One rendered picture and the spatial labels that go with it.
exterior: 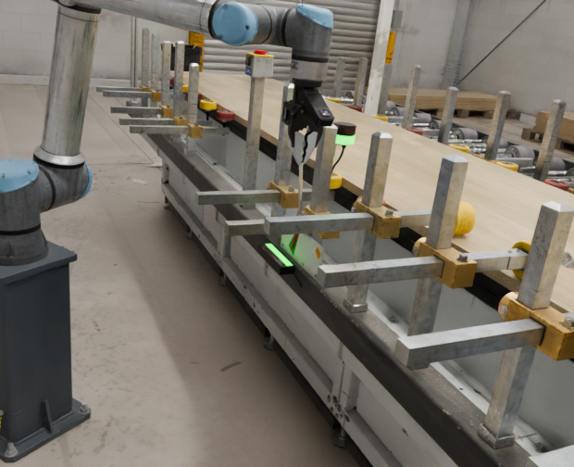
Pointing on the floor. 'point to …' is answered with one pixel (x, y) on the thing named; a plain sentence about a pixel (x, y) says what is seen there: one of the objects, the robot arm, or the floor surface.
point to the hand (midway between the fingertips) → (302, 161)
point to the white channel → (379, 56)
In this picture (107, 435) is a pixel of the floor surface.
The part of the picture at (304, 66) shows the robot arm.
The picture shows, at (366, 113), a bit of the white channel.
